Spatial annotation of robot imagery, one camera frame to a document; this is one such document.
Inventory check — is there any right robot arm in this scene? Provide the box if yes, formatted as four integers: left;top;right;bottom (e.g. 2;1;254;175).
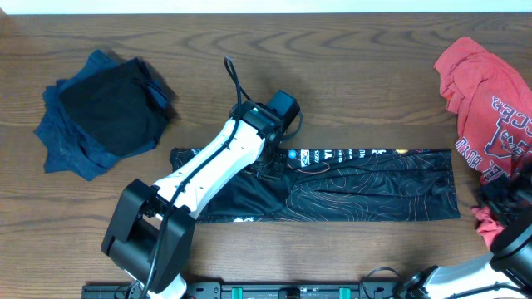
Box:
394;165;531;299

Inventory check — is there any folded navy blue garment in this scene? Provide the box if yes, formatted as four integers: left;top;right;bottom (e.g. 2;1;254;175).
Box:
34;50;170;181

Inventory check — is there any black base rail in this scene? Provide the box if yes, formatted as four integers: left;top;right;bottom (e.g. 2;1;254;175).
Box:
81;267;416;299

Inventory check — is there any folded black garment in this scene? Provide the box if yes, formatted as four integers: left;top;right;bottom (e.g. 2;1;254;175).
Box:
59;58;170;156

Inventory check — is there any red soccer t-shirt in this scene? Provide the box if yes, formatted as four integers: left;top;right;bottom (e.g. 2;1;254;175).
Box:
433;36;532;250

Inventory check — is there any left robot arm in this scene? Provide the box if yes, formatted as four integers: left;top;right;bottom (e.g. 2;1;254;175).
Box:
101;91;301;298

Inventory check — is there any black orange-patterned jersey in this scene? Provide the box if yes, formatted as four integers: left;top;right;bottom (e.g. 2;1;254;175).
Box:
169;147;461;224

